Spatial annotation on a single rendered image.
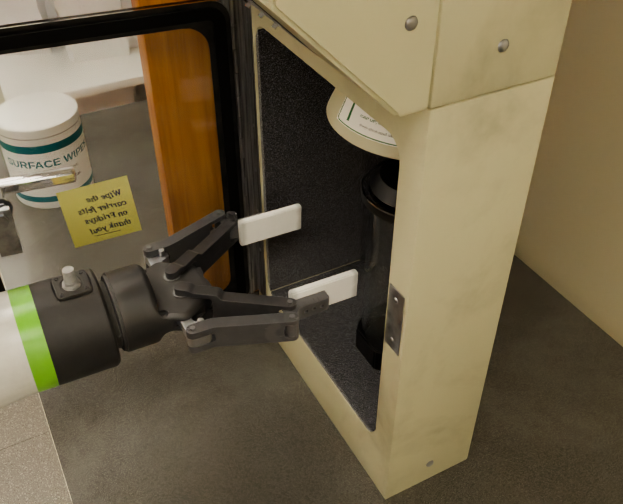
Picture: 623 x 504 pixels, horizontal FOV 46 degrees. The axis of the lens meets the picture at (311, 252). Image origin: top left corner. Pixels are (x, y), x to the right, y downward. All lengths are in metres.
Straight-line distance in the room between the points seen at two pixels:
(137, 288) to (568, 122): 0.63
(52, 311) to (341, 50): 0.33
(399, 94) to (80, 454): 0.59
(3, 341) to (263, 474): 0.35
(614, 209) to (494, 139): 0.48
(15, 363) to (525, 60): 0.45
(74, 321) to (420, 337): 0.29
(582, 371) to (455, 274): 0.41
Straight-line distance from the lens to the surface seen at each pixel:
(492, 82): 0.53
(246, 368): 0.95
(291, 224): 0.77
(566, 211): 1.09
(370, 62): 0.46
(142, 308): 0.65
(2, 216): 0.80
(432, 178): 0.54
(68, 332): 0.63
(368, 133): 0.63
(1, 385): 0.64
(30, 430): 2.20
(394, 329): 0.64
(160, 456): 0.88
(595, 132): 1.01
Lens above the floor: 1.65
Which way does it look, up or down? 39 degrees down
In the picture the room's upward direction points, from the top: straight up
